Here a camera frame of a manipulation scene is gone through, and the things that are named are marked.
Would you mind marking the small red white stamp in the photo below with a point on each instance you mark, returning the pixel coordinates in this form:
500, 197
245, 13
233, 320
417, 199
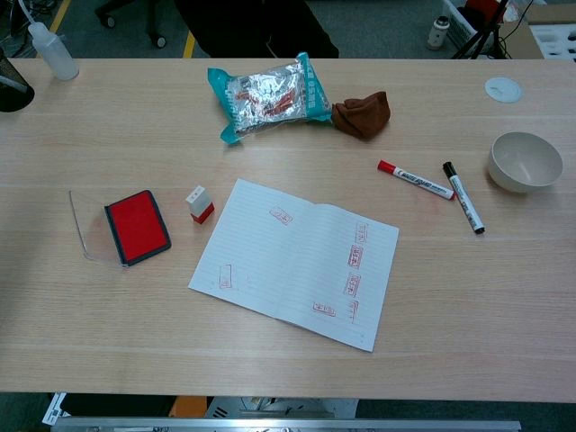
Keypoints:
200, 204

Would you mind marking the white paper sheet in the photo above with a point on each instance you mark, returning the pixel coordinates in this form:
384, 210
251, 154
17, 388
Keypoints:
292, 261

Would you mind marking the teal and silver snack package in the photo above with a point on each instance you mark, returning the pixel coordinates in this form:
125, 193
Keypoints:
265, 96

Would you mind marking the brown folded cloth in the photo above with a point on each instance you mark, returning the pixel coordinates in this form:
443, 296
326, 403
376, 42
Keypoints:
362, 114

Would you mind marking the red whiteboard marker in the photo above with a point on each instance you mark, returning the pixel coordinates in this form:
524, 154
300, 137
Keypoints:
418, 181

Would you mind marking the black whiteboard marker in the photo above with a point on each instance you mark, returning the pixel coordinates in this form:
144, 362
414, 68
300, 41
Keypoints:
463, 198

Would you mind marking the person in black clothes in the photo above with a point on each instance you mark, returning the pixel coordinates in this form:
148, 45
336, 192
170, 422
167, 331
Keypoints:
252, 27

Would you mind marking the transparent ink pad lid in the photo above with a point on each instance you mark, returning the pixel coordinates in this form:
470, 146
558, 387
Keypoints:
90, 225

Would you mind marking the orange box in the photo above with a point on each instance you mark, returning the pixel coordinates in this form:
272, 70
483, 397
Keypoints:
189, 407

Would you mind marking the black office chair base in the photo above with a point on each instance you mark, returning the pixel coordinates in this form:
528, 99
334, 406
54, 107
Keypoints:
159, 41

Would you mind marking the white thermos bottle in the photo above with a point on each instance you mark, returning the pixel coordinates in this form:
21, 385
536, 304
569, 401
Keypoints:
438, 33

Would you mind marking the beige bowl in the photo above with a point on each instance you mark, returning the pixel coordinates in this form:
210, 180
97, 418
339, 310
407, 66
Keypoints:
524, 164

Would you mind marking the white plastic basket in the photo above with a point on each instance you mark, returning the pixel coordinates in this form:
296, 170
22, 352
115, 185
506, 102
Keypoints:
459, 24

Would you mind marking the black tripod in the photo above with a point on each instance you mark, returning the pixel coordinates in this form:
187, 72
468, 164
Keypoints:
482, 35

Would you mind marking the clear plastic squeeze bottle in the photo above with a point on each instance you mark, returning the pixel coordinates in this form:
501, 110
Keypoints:
56, 56

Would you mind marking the black mesh pen holder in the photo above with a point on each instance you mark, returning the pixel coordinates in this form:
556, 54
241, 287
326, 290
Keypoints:
13, 96

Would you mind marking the cardboard box with white foam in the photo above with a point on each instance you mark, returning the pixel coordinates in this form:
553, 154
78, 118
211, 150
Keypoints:
553, 40

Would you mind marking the red ink pad dark frame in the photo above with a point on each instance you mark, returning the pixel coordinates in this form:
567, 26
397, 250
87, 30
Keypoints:
137, 227

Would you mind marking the aluminium rail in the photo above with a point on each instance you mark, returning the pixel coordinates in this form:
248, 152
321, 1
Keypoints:
270, 425

